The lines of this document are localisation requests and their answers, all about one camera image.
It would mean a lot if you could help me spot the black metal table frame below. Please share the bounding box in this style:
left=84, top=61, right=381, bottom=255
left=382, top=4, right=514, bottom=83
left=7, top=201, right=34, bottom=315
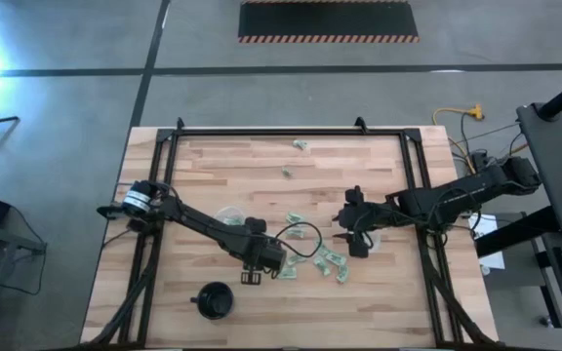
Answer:
left=80, top=116, right=500, bottom=351

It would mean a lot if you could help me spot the black hazard-striped floor mat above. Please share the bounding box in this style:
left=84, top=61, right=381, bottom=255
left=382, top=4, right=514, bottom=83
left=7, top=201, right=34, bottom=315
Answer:
left=237, top=0, right=420, bottom=44

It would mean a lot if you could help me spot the yellow extension cord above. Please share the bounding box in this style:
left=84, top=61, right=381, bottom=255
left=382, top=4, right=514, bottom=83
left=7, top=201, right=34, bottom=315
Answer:
left=430, top=102, right=530, bottom=176

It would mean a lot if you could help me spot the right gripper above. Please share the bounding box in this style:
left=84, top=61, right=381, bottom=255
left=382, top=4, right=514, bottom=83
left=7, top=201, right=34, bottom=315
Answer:
left=331, top=184, right=394, bottom=259

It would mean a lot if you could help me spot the black looped camera cable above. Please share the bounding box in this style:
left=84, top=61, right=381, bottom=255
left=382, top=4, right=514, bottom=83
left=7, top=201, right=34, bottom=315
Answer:
left=273, top=221, right=324, bottom=258

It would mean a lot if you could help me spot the dark metal side stand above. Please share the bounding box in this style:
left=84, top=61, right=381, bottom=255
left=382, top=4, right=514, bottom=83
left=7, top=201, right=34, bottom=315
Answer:
left=0, top=221, right=49, bottom=293

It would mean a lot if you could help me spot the clear plastic container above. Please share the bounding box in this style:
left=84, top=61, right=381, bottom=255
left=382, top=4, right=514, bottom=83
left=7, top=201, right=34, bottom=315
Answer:
left=212, top=205, right=248, bottom=228
left=366, top=226, right=382, bottom=254

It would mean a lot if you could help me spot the white paper sheet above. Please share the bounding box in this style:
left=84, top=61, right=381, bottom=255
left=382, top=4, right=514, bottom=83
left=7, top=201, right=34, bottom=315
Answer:
left=468, top=213, right=506, bottom=271

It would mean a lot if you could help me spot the black cup with handle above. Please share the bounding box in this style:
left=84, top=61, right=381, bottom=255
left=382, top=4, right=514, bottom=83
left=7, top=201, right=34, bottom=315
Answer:
left=189, top=281, right=236, bottom=322

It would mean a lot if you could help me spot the black diagonal support beam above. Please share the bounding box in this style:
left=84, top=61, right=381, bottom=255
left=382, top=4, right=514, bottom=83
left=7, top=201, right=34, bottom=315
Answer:
left=475, top=208, right=561, bottom=258

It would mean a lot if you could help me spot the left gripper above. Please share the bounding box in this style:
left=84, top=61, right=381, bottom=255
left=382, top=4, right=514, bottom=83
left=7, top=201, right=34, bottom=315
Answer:
left=234, top=216, right=288, bottom=287

